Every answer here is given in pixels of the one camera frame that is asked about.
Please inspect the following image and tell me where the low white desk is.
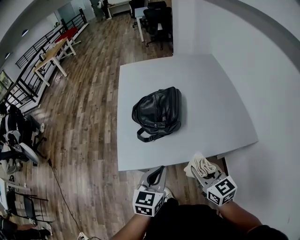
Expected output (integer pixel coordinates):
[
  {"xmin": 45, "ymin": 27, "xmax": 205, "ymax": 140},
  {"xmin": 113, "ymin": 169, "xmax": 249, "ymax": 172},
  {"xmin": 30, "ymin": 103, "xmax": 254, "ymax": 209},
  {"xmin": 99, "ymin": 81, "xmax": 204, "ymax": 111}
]
[{"xmin": 0, "ymin": 177, "xmax": 31, "ymax": 191}]

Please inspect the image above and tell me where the black leather backpack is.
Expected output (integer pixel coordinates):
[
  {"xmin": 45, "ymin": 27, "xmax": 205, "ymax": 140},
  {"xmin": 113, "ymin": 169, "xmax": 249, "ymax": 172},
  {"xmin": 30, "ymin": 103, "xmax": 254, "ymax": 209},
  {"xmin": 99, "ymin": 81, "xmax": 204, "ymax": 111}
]
[{"xmin": 131, "ymin": 86, "xmax": 183, "ymax": 143}]

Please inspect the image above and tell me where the person's left forearm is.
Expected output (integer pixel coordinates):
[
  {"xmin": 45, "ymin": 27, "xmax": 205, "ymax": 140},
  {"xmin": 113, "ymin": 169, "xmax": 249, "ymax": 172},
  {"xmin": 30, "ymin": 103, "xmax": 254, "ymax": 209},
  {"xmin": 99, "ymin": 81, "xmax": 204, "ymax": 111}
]
[{"xmin": 110, "ymin": 212, "xmax": 153, "ymax": 240}]

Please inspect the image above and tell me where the person's black shirt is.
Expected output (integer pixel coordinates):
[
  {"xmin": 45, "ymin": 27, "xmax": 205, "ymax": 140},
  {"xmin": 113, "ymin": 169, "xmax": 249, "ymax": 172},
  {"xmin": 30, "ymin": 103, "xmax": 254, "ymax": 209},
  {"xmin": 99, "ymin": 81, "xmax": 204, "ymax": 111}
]
[{"xmin": 142, "ymin": 199, "xmax": 289, "ymax": 240}]

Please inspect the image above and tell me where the narrow white desk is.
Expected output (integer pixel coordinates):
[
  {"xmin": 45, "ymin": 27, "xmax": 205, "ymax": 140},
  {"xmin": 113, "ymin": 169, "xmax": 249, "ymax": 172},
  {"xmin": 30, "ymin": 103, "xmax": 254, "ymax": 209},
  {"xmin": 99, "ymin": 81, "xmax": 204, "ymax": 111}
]
[{"xmin": 135, "ymin": 7, "xmax": 148, "ymax": 43}]

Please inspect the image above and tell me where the black floor cable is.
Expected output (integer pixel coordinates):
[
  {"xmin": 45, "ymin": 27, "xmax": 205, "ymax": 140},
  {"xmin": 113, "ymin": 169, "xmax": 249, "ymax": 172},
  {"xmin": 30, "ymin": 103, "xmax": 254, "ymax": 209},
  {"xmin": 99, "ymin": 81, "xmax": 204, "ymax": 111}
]
[{"xmin": 47, "ymin": 158, "xmax": 83, "ymax": 235}]

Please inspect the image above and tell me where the black folding chair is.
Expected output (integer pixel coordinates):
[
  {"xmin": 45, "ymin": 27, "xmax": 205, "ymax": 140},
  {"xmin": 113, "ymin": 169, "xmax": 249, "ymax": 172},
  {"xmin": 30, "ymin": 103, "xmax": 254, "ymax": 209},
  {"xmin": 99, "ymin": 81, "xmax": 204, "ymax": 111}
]
[{"xmin": 6, "ymin": 191, "xmax": 53, "ymax": 224}]

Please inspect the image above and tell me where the person's light shoe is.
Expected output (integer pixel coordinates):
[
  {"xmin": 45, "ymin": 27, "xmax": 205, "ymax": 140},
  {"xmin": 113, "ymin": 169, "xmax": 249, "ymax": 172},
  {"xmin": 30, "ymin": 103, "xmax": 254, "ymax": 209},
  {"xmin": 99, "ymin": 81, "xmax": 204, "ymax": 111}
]
[{"xmin": 163, "ymin": 187, "xmax": 175, "ymax": 203}]

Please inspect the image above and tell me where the person's right forearm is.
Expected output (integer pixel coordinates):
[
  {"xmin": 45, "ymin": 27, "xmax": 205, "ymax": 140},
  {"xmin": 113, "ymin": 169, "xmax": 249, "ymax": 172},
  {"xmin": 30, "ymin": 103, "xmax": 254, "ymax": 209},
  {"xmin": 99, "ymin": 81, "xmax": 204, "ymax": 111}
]
[{"xmin": 219, "ymin": 200, "xmax": 263, "ymax": 233}]

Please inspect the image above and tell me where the long white desk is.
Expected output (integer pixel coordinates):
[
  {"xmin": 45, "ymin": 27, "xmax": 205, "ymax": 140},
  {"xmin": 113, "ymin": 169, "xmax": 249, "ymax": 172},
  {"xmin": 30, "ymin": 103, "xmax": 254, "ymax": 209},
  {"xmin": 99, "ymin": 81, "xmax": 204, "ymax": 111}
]
[{"xmin": 107, "ymin": 1, "xmax": 132, "ymax": 17}]

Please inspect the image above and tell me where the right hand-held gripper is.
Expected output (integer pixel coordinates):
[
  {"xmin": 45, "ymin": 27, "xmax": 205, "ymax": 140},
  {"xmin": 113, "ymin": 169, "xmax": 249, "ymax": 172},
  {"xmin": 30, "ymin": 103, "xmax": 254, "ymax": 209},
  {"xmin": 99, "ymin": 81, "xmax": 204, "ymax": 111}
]
[{"xmin": 191, "ymin": 161, "xmax": 238, "ymax": 207}]

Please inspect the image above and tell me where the red table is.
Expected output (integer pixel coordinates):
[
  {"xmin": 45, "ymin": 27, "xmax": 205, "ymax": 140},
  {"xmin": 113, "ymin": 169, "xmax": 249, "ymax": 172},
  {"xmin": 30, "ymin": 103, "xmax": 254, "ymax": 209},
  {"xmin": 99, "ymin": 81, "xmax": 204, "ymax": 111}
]
[{"xmin": 55, "ymin": 26, "xmax": 82, "ymax": 45}]

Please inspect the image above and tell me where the black office chair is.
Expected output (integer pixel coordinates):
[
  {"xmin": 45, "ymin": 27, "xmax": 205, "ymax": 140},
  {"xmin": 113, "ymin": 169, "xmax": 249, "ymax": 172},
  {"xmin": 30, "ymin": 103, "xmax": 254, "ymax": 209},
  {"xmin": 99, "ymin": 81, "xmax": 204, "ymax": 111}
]
[
  {"xmin": 147, "ymin": 1, "xmax": 166, "ymax": 10},
  {"xmin": 143, "ymin": 7, "xmax": 173, "ymax": 51},
  {"xmin": 129, "ymin": 0, "xmax": 147, "ymax": 29}
]

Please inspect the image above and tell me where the white rounded plastic shell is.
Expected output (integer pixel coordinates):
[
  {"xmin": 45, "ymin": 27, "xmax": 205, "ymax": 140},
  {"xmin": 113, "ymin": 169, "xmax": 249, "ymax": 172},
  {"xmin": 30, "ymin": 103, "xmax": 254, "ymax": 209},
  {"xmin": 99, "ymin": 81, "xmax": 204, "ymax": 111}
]
[{"xmin": 18, "ymin": 142, "xmax": 40, "ymax": 165}]

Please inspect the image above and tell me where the wooden table with white legs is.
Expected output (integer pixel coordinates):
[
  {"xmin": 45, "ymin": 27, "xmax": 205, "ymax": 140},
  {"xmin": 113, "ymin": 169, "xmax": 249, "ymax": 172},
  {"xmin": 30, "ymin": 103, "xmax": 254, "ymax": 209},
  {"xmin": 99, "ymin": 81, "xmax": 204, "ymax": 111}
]
[{"xmin": 34, "ymin": 37, "xmax": 77, "ymax": 87}]

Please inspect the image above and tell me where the black swivel chair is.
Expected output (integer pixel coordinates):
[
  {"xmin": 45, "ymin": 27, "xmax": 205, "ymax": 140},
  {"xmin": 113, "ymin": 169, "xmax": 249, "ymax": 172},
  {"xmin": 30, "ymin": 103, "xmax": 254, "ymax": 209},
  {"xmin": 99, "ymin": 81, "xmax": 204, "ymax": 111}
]
[{"xmin": 14, "ymin": 114, "xmax": 47, "ymax": 160}]

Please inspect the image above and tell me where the glass window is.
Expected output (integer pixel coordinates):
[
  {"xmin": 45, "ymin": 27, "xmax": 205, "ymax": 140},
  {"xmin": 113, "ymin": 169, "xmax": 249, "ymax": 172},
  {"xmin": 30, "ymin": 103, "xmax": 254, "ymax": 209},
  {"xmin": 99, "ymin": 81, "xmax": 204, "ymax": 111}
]
[{"xmin": 0, "ymin": 70, "xmax": 14, "ymax": 99}]

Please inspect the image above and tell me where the black metal railing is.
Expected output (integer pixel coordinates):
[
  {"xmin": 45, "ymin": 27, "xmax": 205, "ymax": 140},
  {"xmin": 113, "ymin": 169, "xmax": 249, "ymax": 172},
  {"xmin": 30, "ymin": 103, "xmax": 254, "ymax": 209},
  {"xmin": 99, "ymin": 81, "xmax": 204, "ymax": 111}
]
[{"xmin": 0, "ymin": 13, "xmax": 89, "ymax": 111}]

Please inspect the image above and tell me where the white cloth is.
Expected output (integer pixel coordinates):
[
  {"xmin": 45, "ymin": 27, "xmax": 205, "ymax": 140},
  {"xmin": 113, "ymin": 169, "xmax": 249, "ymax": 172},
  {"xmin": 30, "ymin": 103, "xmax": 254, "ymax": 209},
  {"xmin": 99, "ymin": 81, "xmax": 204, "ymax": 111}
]
[{"xmin": 183, "ymin": 151, "xmax": 218, "ymax": 178}]

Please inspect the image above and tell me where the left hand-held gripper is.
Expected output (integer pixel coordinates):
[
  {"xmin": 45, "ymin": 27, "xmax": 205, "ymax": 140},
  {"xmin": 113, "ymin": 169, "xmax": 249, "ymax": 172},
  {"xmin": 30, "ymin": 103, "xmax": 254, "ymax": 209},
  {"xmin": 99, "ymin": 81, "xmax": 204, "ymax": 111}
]
[{"xmin": 133, "ymin": 165, "xmax": 167, "ymax": 218}]

